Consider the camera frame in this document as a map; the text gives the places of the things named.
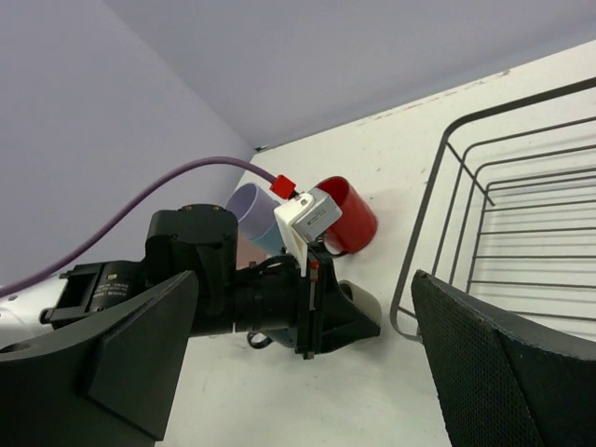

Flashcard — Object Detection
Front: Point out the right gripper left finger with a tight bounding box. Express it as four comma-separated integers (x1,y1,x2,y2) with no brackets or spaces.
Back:
1,272,198,446

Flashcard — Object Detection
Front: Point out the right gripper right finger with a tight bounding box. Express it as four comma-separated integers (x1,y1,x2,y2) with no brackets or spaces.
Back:
411,270,595,446

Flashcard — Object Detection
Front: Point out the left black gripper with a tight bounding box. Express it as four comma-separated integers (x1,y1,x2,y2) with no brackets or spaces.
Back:
232,249,381,359

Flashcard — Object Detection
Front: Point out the red mug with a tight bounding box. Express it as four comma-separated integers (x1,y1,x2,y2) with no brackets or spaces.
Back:
317,176,378,254

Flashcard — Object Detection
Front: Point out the lavender cup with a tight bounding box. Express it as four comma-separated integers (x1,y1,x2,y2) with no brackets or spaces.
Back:
224,183,279,240

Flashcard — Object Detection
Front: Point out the dark blue small cup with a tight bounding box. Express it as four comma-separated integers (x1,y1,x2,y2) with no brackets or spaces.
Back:
246,332,273,350

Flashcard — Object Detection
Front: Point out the light blue cup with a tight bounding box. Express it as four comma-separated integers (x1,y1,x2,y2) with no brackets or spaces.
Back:
250,223,285,256

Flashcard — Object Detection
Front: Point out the pink mug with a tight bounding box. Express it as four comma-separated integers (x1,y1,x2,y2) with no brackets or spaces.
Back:
237,235,268,269

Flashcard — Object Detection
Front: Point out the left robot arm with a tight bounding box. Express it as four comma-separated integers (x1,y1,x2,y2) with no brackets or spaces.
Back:
1,204,382,358

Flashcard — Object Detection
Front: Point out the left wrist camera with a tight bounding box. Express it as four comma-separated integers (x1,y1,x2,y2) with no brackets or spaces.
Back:
274,187,343,278

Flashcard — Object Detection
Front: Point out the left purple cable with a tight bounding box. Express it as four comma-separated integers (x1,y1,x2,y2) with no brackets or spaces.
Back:
0,156,297,299

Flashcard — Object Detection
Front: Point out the black wire dish rack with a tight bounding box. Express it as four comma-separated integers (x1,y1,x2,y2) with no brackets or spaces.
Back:
389,78,595,341

